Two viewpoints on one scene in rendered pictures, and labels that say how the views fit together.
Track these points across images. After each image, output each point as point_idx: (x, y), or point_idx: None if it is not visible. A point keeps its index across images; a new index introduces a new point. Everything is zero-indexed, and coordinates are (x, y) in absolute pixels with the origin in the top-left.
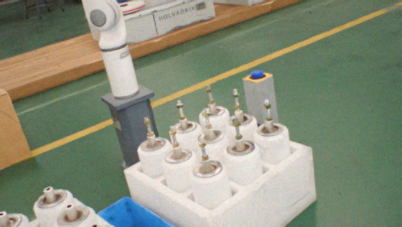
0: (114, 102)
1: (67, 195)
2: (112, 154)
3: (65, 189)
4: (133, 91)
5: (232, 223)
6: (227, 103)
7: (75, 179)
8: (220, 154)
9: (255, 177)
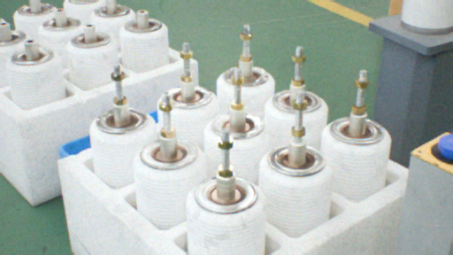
0: (389, 19)
1: (145, 33)
2: (452, 129)
3: (348, 101)
4: (415, 23)
5: (80, 206)
6: None
7: (372, 104)
8: (207, 155)
9: (141, 209)
